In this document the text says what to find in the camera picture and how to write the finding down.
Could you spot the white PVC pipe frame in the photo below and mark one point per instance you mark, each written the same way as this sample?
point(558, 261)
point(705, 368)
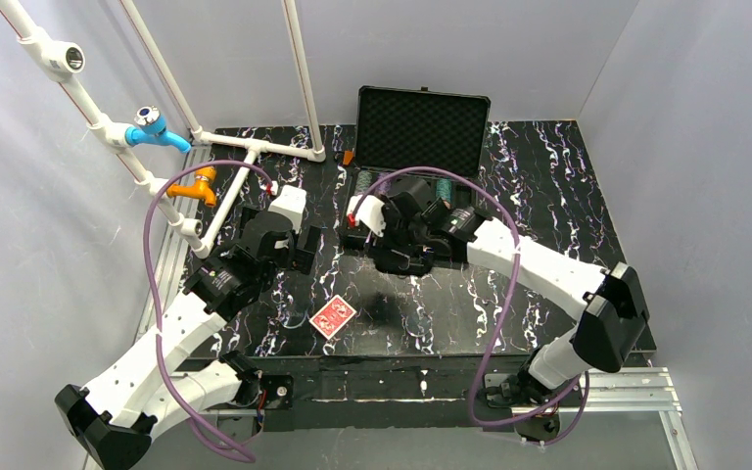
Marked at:
point(63, 61)

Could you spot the red playing card deck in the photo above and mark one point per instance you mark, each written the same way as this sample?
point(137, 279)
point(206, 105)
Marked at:
point(333, 317)

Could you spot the clear round acrylic disc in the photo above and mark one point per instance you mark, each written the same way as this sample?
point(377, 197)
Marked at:
point(293, 320)

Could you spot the teal poker chip stack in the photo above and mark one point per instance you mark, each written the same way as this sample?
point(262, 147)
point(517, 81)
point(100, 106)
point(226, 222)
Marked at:
point(444, 190)

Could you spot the blue plastic faucet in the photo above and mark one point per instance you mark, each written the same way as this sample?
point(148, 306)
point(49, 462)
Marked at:
point(150, 128)

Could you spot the orange plastic faucet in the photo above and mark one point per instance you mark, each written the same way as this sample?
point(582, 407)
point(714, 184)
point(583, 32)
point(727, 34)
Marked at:
point(200, 189)

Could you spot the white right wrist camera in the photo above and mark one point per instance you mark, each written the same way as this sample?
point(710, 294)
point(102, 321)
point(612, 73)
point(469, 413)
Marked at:
point(366, 211)

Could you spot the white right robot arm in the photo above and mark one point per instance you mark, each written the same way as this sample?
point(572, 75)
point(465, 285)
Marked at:
point(607, 305)

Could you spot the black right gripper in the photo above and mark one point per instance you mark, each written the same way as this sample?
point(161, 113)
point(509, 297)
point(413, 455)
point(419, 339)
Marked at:
point(363, 235)

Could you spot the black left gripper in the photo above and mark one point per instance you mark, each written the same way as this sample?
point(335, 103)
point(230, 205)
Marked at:
point(307, 245)

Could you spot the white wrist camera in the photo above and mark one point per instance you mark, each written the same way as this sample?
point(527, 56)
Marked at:
point(290, 202)
point(366, 211)

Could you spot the black poker set case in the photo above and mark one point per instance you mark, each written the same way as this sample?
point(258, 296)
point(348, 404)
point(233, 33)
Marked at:
point(417, 134)

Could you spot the purple poker chip stack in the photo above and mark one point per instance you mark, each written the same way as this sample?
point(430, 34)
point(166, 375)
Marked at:
point(383, 186)

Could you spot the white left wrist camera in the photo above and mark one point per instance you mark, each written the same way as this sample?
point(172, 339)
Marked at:
point(290, 202)

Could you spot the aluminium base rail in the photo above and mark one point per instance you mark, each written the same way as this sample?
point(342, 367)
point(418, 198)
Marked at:
point(340, 391)

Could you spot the green poker chip stack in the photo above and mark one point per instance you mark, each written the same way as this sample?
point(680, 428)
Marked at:
point(364, 181)

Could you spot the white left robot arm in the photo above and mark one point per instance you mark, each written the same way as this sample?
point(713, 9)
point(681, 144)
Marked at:
point(117, 415)

